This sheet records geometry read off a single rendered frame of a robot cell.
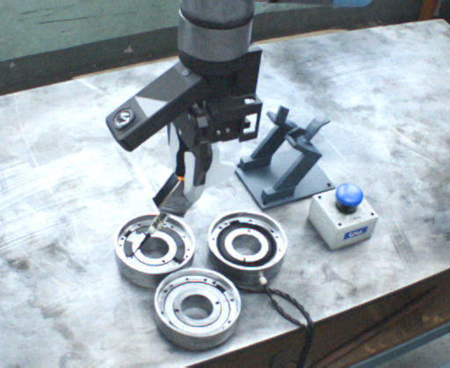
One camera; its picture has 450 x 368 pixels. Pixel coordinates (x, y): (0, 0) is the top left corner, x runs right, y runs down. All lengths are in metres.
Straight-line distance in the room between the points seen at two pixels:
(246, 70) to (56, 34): 1.85
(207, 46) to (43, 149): 0.48
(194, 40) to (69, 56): 1.95
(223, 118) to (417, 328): 0.65
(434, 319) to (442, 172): 0.28
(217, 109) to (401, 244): 0.40
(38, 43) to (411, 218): 1.77
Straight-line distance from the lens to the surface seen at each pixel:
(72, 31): 2.59
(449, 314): 1.33
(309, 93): 1.28
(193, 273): 0.90
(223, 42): 0.70
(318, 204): 1.00
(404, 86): 1.37
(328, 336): 1.23
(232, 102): 0.78
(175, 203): 0.86
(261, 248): 0.95
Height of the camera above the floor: 1.53
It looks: 43 degrees down
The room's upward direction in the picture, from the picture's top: 9 degrees clockwise
